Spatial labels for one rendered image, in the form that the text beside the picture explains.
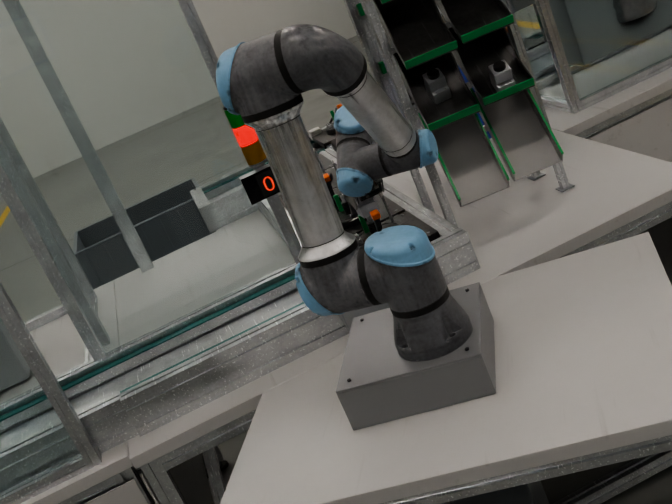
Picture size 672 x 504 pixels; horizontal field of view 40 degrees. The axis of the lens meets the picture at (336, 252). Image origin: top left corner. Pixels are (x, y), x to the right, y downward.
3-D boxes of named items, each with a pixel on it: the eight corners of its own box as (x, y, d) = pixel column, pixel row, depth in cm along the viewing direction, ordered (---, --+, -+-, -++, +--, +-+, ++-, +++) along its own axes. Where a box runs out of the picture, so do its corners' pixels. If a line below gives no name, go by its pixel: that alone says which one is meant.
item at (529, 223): (709, 182, 224) (706, 171, 223) (135, 469, 206) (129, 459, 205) (479, 115, 356) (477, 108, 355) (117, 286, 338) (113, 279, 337)
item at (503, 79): (517, 90, 225) (512, 67, 220) (500, 97, 225) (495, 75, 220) (504, 72, 231) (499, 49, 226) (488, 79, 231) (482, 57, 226)
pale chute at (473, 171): (510, 187, 228) (509, 178, 224) (460, 207, 229) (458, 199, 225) (465, 98, 240) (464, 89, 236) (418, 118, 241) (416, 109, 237)
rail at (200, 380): (480, 268, 224) (466, 228, 220) (139, 436, 213) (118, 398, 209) (472, 262, 229) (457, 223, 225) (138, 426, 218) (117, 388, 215)
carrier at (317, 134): (382, 122, 354) (370, 92, 350) (325, 149, 351) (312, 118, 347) (364, 115, 377) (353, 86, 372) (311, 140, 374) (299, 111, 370)
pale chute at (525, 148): (563, 161, 230) (563, 152, 226) (513, 181, 230) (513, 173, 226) (516, 74, 242) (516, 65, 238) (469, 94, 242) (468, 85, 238)
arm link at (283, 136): (379, 315, 173) (272, 33, 157) (308, 331, 179) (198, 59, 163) (394, 288, 183) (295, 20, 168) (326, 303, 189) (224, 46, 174)
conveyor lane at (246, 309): (453, 270, 229) (439, 234, 225) (138, 425, 219) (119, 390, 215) (415, 241, 255) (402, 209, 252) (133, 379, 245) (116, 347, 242)
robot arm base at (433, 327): (470, 350, 171) (453, 305, 167) (393, 368, 176) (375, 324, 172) (474, 309, 184) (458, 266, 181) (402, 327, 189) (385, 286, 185)
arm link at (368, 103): (336, -7, 158) (438, 130, 198) (279, 14, 162) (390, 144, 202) (339, 48, 153) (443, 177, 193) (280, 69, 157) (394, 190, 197)
